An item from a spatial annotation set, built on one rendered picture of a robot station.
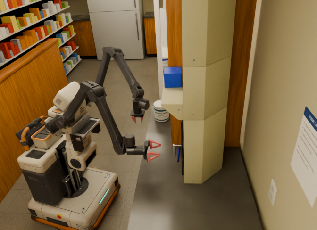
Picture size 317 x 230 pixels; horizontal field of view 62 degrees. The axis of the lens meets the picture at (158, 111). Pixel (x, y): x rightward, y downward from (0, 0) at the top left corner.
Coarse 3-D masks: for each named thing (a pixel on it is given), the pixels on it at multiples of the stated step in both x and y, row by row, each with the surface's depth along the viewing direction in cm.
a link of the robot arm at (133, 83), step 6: (114, 54) 194; (120, 54) 198; (120, 60) 195; (120, 66) 195; (126, 66) 194; (126, 72) 192; (126, 78) 192; (132, 78) 190; (132, 84) 189; (138, 84) 191; (132, 90) 189; (138, 90) 186; (138, 96) 189
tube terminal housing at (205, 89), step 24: (192, 72) 127; (216, 72) 132; (192, 96) 134; (216, 96) 140; (192, 120) 141; (216, 120) 149; (192, 144) 150; (216, 144) 159; (192, 168) 159; (216, 168) 170
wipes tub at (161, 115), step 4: (160, 100) 230; (156, 104) 224; (160, 104) 224; (156, 108) 222; (160, 108) 220; (164, 108) 221; (156, 112) 224; (160, 112) 222; (164, 112) 223; (168, 112) 227; (156, 116) 227; (160, 116) 224; (164, 116) 225; (168, 116) 228; (156, 120) 229; (160, 120) 226; (164, 120) 227
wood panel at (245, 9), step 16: (176, 0) 146; (240, 0) 143; (256, 0) 143; (176, 16) 150; (240, 16) 148; (176, 32) 155; (240, 32) 152; (176, 48) 160; (240, 48) 157; (176, 64) 165; (240, 64) 162; (240, 80) 167; (240, 96) 173; (240, 112) 179; (176, 128) 190; (240, 128) 185; (224, 144) 193
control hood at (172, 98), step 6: (168, 90) 151; (174, 90) 150; (180, 90) 150; (162, 96) 145; (168, 96) 145; (174, 96) 144; (180, 96) 144; (162, 102) 139; (168, 102) 139; (174, 102) 139; (180, 102) 138; (168, 108) 139; (174, 108) 138; (180, 108) 138; (174, 114) 140; (180, 114) 140
